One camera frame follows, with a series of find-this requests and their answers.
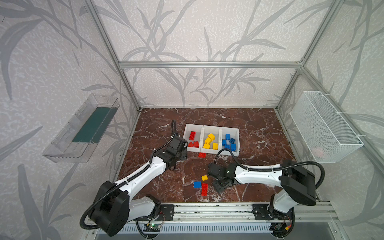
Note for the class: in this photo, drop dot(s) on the white three-compartment sorting bin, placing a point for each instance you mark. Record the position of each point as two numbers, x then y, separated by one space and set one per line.
202 133

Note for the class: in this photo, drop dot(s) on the blue lego top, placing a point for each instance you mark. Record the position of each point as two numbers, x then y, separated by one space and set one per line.
233 147

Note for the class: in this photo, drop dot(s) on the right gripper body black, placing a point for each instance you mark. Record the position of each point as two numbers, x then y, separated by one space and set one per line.
218 183

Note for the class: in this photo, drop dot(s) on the left controller board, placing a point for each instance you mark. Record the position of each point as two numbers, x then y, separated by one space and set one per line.
151 228

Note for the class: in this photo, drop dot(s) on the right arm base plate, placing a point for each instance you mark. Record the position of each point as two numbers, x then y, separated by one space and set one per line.
262 212

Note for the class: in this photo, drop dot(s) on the white wire mesh basket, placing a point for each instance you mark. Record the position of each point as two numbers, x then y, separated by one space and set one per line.
322 125

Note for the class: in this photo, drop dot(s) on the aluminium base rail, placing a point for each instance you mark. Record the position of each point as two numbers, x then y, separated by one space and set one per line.
241 212

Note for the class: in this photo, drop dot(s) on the right controller wiring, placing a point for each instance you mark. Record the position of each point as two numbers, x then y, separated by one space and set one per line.
280 227

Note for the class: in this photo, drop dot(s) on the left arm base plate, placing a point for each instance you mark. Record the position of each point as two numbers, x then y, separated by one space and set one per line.
163 212

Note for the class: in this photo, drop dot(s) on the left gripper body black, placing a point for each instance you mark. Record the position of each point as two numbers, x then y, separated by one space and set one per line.
181 150

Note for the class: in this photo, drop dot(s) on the clear plastic wall tray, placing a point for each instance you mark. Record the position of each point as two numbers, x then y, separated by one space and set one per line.
79 138

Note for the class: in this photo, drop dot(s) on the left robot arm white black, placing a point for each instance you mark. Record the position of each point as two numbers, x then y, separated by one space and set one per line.
115 203

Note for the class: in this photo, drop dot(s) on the long red lego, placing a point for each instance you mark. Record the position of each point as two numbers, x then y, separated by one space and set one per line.
204 191
192 135

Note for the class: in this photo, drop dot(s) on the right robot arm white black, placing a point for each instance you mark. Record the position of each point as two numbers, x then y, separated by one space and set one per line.
299 181

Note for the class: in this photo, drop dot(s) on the long yellow lego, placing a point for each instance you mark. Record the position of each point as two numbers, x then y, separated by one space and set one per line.
206 146

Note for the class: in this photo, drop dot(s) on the pink object in basket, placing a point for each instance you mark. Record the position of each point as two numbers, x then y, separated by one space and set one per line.
318 152

